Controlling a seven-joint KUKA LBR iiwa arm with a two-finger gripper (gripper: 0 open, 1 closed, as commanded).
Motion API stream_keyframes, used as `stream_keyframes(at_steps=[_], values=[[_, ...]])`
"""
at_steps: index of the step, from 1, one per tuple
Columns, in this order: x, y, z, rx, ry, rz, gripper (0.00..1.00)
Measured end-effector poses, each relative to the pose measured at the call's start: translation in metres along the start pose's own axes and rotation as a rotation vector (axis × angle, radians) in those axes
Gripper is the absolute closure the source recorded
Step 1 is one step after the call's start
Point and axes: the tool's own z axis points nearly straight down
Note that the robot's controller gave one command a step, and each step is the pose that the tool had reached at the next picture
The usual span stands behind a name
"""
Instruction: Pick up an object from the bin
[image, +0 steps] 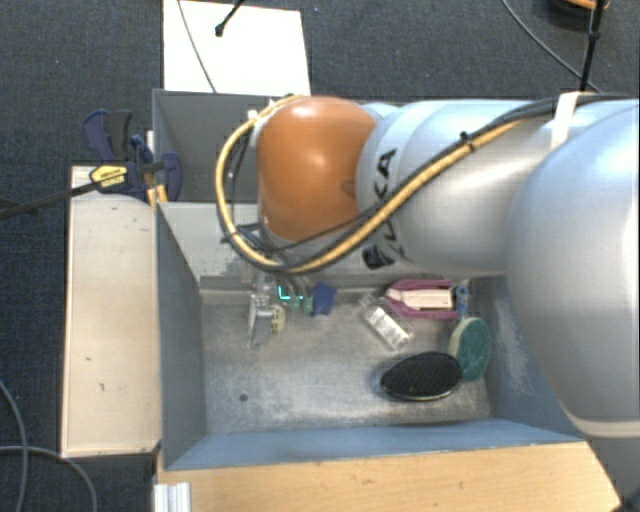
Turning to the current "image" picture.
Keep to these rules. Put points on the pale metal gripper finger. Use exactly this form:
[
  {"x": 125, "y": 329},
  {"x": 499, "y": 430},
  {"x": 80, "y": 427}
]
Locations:
[{"x": 260, "y": 327}]

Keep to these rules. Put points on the pale yellow round sponge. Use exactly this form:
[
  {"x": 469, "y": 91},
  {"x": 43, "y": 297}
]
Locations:
[{"x": 278, "y": 319}]

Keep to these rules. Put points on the dark blue small toy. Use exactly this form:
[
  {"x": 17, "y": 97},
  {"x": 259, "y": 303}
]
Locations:
[{"x": 323, "y": 300}]

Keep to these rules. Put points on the grey metal bin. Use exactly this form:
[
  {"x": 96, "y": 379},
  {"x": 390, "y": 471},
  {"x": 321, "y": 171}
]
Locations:
[{"x": 300, "y": 380}]

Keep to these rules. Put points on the clear plastic bottle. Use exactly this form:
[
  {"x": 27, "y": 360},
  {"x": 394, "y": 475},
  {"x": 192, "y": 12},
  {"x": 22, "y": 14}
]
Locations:
[{"x": 387, "y": 325}]

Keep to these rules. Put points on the pale wood flat board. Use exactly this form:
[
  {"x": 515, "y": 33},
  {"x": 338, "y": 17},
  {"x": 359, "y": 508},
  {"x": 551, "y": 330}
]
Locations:
[{"x": 112, "y": 325}]

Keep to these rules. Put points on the small blue tool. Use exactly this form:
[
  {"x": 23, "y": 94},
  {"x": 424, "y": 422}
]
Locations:
[{"x": 462, "y": 300}]

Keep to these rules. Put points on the green round scrub pad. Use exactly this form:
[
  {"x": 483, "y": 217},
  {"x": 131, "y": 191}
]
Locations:
[{"x": 472, "y": 350}]

